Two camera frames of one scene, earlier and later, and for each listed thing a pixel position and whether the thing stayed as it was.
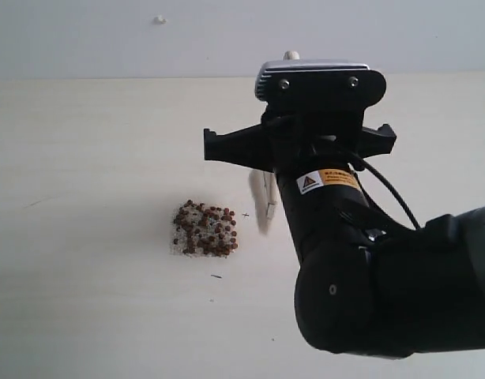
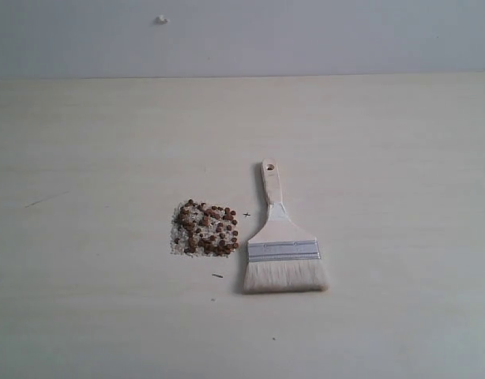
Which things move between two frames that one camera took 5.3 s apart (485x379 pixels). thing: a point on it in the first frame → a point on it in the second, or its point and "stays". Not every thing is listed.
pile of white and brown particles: x=204 y=231 stays
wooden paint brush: x=262 y=185 → x=280 y=257
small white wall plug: x=159 y=20 stays
